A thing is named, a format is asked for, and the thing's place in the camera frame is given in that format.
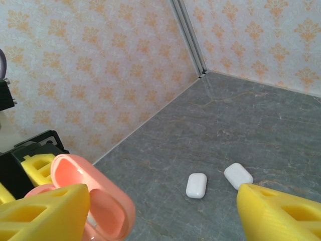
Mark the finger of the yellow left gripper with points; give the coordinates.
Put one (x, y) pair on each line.
(31, 173)
(5, 195)

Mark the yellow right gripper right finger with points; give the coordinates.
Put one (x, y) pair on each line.
(276, 226)

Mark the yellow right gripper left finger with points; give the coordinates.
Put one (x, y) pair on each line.
(37, 221)

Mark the pink earbud charging case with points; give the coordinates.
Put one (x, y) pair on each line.
(75, 170)

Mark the white earbud charging case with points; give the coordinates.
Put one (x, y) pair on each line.
(237, 174)
(196, 185)

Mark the aluminium corner post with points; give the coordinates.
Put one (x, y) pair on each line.
(190, 37)

